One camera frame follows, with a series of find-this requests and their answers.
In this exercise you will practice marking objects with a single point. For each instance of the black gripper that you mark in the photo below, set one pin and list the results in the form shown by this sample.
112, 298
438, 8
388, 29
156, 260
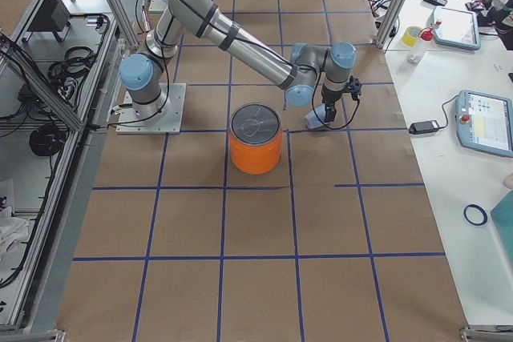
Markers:
330, 101

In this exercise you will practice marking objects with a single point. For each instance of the light blue plastic cup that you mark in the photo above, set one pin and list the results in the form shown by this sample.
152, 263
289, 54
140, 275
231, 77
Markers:
315, 119

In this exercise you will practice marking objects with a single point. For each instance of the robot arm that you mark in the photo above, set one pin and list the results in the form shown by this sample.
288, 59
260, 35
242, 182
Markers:
299, 76

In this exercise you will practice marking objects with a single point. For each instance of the orange can with grey lid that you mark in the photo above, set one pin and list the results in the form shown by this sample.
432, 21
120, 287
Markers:
255, 137

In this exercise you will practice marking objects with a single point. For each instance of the black power adapter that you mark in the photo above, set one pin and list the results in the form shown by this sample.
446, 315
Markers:
423, 127

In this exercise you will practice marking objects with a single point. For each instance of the yellow tape roll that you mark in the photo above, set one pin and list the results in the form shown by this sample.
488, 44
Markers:
410, 35

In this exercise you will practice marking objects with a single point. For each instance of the teach pendant far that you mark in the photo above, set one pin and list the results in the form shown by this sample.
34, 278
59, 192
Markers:
456, 28

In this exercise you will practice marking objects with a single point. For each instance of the teach pendant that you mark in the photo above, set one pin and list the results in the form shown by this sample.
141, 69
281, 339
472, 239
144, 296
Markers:
456, 28
484, 122

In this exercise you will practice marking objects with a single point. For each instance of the teach pendant near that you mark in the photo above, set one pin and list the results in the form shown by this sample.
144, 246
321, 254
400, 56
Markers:
484, 122

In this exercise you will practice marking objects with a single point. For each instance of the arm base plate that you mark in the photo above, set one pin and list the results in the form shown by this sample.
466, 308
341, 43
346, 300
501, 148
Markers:
160, 117

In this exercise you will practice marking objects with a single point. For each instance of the aluminium frame post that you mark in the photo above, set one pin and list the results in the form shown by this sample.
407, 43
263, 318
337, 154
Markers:
397, 1

